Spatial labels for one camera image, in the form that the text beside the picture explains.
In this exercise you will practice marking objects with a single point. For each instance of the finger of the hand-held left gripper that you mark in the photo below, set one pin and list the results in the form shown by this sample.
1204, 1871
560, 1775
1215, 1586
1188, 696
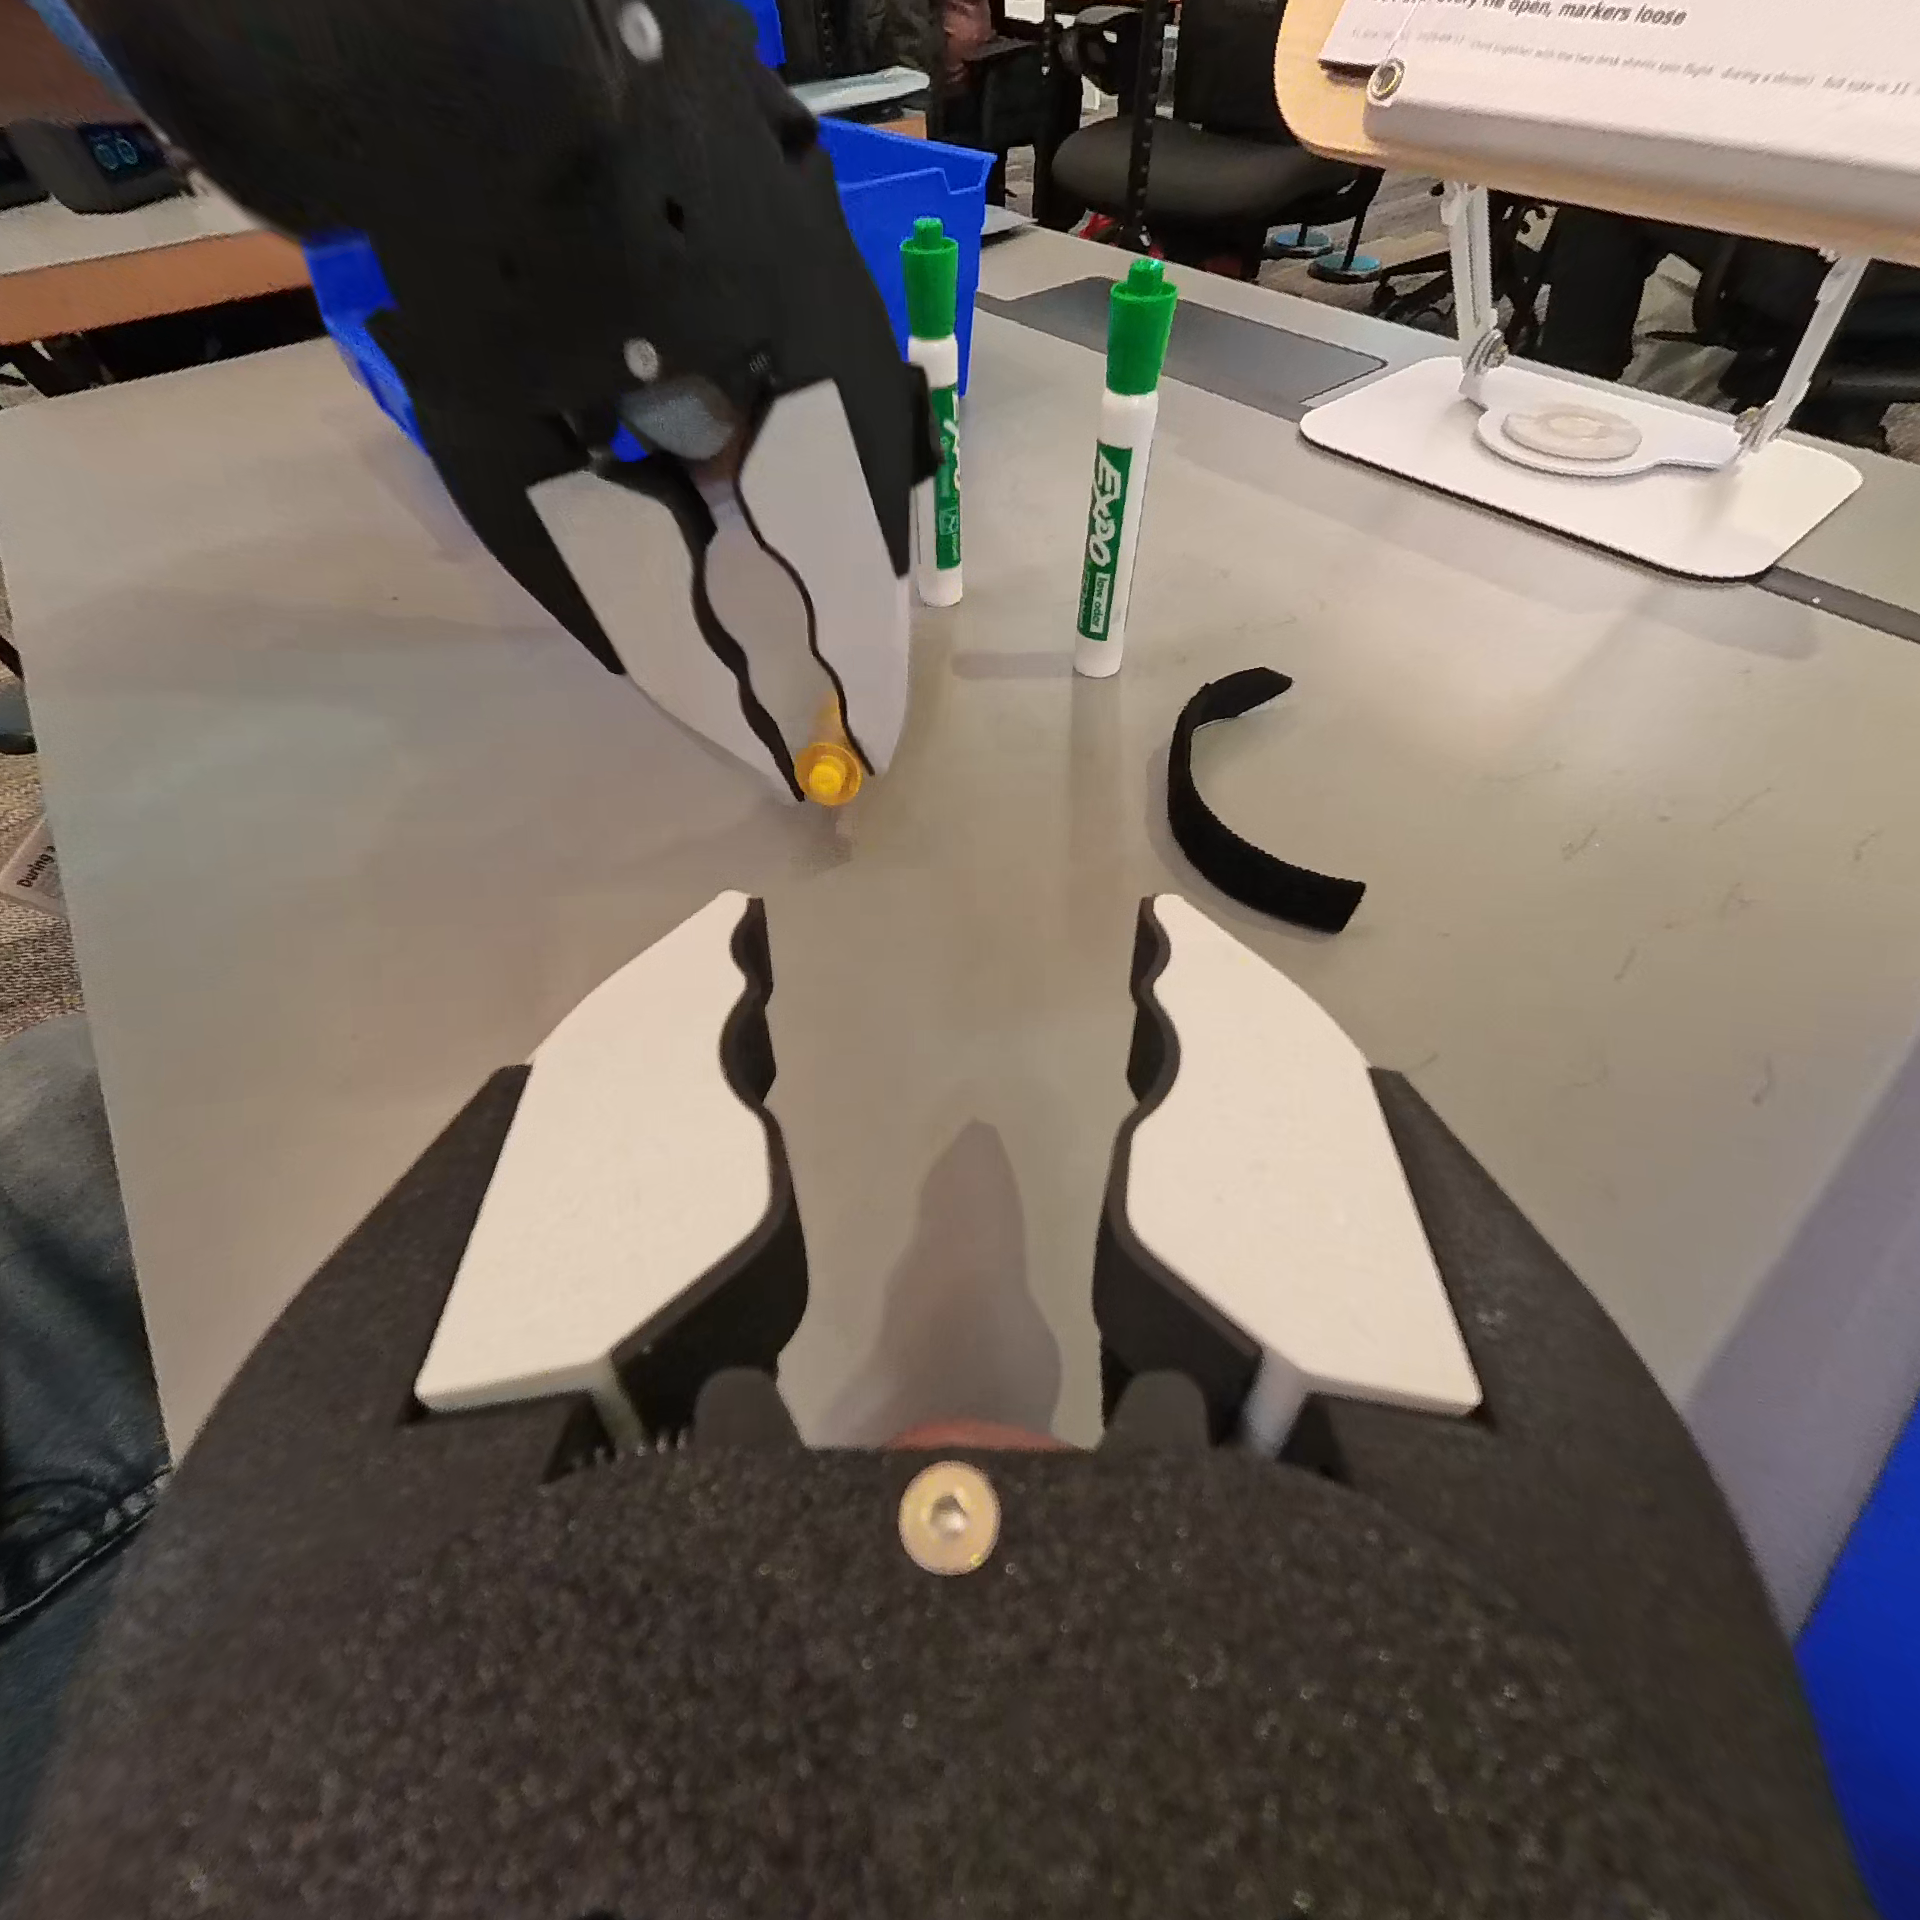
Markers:
833, 571
630, 585

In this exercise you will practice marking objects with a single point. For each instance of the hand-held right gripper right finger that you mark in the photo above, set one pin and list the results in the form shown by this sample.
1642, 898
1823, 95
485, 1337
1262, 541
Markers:
1291, 1214

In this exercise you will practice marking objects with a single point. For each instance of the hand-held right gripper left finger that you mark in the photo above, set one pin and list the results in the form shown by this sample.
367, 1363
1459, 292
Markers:
614, 1200

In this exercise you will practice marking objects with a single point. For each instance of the yellow highlighter marker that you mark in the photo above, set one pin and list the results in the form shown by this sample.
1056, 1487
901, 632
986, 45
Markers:
830, 768

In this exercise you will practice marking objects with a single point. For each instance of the green dry erase marker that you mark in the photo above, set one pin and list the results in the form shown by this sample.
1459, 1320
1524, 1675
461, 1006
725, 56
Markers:
931, 285
1118, 495

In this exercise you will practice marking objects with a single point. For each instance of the blue plastic bin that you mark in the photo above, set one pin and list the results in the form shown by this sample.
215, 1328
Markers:
1869, 1651
901, 195

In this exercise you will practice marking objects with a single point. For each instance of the grey desk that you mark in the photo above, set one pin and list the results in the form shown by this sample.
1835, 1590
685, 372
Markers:
1500, 781

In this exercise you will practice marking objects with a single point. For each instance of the wooden-edged side table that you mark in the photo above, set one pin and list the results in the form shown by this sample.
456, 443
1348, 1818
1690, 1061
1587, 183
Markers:
135, 278

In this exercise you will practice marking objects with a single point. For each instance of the black charger with green display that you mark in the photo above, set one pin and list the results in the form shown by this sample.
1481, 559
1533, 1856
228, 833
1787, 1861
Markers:
105, 159

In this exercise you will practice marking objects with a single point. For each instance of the black tripod pole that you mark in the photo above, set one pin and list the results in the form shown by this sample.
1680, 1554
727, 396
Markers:
1150, 104

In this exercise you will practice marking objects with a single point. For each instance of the person's blue jeans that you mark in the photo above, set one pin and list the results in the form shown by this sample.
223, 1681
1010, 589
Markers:
61, 1351

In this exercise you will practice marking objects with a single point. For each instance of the wooden white book stand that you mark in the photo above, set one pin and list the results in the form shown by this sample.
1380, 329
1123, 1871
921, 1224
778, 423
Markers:
1591, 495

